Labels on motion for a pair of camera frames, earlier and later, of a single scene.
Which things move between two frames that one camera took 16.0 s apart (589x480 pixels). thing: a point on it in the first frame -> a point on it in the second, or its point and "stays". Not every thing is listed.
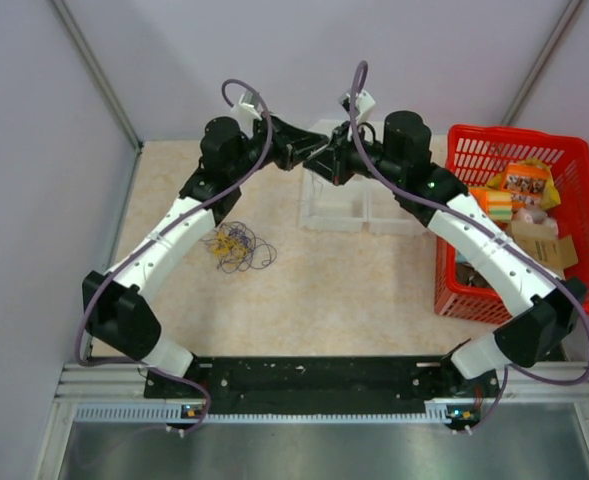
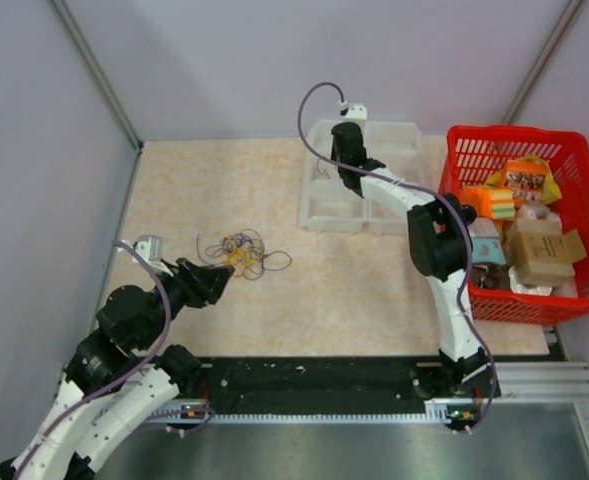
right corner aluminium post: x=544 y=54 stays
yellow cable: x=226 y=246 -> x=243 y=255
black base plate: x=434 y=381 stays
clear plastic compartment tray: x=357 y=204 stays
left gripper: x=290 y=142 -> x=203 y=284
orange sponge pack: x=497 y=205 stays
